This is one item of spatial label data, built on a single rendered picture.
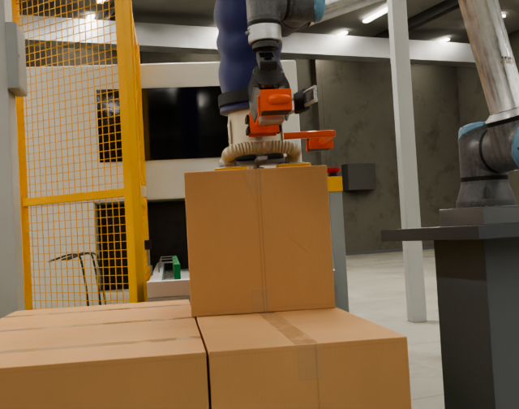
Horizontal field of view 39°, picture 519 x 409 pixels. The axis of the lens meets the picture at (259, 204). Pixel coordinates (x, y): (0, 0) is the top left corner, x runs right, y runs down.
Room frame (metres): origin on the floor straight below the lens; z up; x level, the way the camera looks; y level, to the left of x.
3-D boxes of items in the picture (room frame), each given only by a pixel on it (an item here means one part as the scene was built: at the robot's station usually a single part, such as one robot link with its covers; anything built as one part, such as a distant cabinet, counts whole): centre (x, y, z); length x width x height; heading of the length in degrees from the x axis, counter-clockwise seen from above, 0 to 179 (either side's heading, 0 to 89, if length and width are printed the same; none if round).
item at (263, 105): (1.73, -0.05, 1.07); 0.08 x 0.07 x 0.05; 5
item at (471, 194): (2.38, -0.74, 0.86); 0.19 x 0.19 x 0.10
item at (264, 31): (1.93, -0.04, 1.29); 0.10 x 0.09 x 0.05; 95
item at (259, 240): (2.32, 0.02, 0.74); 0.60 x 0.40 x 0.40; 4
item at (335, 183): (3.33, -0.34, 0.50); 0.07 x 0.07 x 1.00; 7
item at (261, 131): (2.08, -0.02, 1.07); 0.10 x 0.08 x 0.06; 95
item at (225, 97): (2.33, 0.00, 1.19); 0.23 x 0.23 x 0.04
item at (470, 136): (2.37, -0.75, 0.99); 0.17 x 0.15 x 0.18; 20
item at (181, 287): (2.69, 0.08, 0.58); 0.70 x 0.03 x 0.06; 97
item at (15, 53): (3.32, 1.08, 1.62); 0.20 x 0.05 x 0.30; 7
